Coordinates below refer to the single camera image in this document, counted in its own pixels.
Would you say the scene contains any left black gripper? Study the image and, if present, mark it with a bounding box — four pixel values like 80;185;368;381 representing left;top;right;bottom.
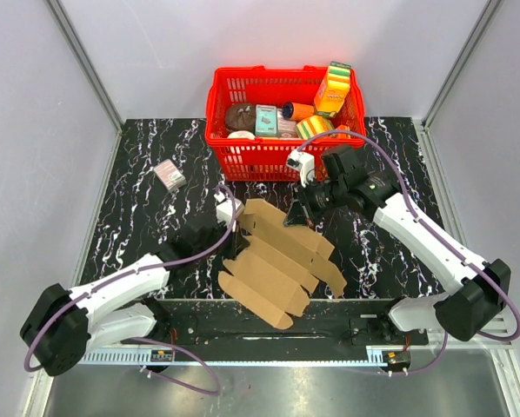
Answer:
195;217;250;261

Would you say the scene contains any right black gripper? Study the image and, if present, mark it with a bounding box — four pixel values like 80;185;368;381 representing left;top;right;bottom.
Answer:
284;176;346;228

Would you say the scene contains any brown cardboard box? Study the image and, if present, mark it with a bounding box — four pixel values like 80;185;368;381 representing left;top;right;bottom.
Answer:
217;198;347;330

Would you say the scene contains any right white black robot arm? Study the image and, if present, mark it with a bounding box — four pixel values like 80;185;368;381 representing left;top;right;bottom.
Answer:
283;145;511;344

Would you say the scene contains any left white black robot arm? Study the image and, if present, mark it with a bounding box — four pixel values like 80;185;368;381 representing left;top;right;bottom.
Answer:
20;221;250;376

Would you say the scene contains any small pink card box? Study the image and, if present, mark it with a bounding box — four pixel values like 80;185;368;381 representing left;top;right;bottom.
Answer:
153;159;187;192

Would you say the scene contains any small orange box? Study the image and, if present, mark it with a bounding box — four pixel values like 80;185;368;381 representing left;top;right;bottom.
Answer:
330;124;350;140

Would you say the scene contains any teal small box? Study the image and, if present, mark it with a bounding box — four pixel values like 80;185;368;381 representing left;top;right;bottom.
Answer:
255;104;277;137

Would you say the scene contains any red plastic shopping basket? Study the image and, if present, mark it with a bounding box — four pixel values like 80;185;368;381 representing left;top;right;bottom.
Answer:
203;65;368;183

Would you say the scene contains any pink white packet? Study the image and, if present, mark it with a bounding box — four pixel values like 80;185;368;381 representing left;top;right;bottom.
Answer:
277;109;298;139

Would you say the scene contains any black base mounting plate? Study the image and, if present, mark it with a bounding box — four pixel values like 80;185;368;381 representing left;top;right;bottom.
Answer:
156;299;429;347

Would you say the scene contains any yellow green sponge pack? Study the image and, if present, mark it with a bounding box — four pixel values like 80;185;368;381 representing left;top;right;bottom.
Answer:
296;115;334;140

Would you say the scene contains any white round container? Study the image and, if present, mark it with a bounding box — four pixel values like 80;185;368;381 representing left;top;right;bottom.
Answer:
227;130;256;140

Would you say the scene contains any orange blue capped bottle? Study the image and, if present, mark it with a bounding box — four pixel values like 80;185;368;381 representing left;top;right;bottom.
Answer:
282;102;316;122

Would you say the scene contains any brown round bun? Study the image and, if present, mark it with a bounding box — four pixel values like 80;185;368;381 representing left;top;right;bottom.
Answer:
224;103;257;132

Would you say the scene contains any tall orange sponge pack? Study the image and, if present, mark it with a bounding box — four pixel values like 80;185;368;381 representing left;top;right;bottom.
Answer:
313;62;351;118

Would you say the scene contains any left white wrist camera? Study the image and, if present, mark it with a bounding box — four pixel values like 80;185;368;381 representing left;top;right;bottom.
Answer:
214;190;244;232

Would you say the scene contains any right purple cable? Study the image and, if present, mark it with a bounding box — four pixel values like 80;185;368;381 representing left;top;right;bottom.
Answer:
297;129;520;376

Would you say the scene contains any purple cable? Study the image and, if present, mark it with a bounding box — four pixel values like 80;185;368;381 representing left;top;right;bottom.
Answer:
297;129;520;376
23;184;238;395

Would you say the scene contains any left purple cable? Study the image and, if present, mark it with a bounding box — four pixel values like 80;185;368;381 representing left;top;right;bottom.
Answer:
23;184;238;395

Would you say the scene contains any aluminium front rail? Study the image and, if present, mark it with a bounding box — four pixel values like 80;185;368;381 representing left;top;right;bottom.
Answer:
41;313;514;365

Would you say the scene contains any right aluminium corner post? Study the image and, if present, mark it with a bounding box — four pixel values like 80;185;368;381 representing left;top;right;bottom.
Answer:
421;0;504;129

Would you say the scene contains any aluminium corner post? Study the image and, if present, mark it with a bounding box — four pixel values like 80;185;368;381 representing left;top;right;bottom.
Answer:
43;0;124;131
421;0;504;129

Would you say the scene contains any left aluminium corner post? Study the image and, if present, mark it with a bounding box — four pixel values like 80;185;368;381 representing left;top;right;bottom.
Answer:
43;0;124;131

